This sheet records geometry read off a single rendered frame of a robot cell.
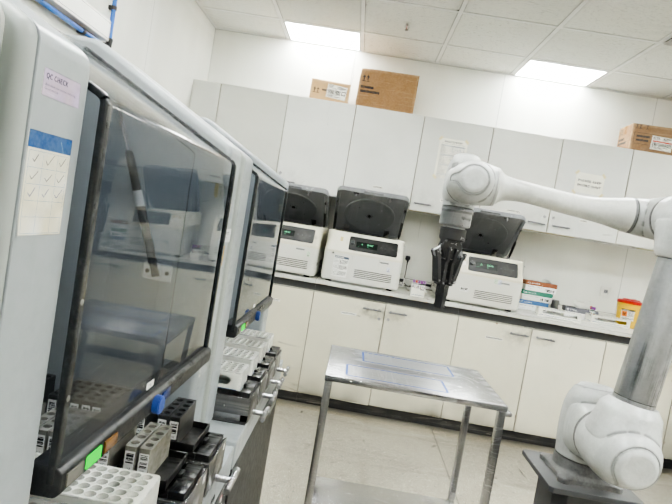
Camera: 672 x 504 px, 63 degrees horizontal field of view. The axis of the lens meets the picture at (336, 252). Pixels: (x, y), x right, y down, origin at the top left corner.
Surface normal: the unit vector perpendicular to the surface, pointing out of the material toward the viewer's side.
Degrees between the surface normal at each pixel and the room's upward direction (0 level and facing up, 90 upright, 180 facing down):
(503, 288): 90
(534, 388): 90
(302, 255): 90
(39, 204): 90
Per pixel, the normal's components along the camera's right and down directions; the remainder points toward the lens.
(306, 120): -0.04, 0.04
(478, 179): -0.25, 0.00
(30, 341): 0.99, 0.17
